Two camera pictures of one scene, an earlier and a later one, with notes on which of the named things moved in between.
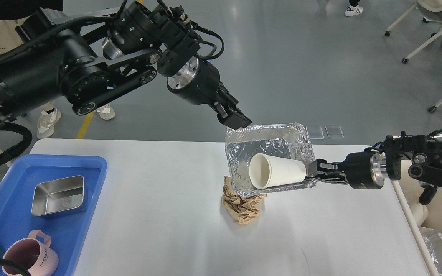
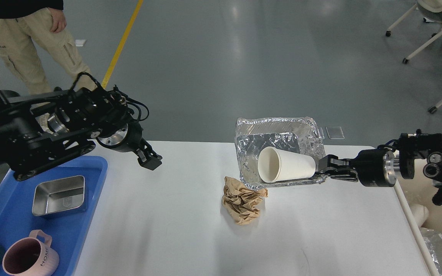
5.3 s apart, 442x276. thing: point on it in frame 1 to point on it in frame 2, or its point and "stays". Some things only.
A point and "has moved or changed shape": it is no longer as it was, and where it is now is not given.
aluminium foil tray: (289, 141) has moved or changed shape
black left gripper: (199, 81) to (128, 137)
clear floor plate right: (334, 132) stays
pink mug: (33, 253) stays
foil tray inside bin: (441, 253) stays
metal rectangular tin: (57, 194) stays
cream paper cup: (266, 171) has moved or changed shape
